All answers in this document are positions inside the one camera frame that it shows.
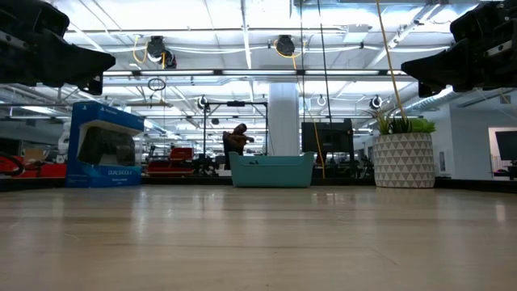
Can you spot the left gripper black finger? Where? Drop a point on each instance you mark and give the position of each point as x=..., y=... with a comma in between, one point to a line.
x=85, y=62

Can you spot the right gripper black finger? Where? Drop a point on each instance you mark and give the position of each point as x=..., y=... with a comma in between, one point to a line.
x=436, y=66

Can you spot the blue DualShock controller box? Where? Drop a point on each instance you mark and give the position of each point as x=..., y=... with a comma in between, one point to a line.
x=87, y=115

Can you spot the green succulent plant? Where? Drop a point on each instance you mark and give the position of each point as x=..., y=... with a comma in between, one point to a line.
x=422, y=126

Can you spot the white triangle-patterned plant pot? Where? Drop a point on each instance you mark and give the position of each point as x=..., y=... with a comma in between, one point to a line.
x=404, y=161

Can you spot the red background crate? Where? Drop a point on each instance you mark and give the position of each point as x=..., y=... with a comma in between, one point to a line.
x=48, y=170

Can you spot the red tool chest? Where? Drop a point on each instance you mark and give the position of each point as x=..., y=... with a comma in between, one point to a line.
x=181, y=154

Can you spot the white building column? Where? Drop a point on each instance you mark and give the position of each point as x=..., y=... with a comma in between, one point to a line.
x=283, y=117

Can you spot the person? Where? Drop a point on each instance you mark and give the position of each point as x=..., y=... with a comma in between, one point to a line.
x=234, y=141

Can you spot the long ceiling light bar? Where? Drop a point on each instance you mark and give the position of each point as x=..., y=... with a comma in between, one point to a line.
x=258, y=72

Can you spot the teal plastic bin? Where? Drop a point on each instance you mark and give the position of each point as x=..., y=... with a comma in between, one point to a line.
x=270, y=175

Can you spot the dark wall screen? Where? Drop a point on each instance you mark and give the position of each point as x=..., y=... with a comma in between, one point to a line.
x=508, y=145

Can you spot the black aluminium table frame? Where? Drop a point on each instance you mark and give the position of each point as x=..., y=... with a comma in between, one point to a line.
x=182, y=180

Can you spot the black background rig frame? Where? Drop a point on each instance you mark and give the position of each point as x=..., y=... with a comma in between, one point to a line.
x=236, y=103

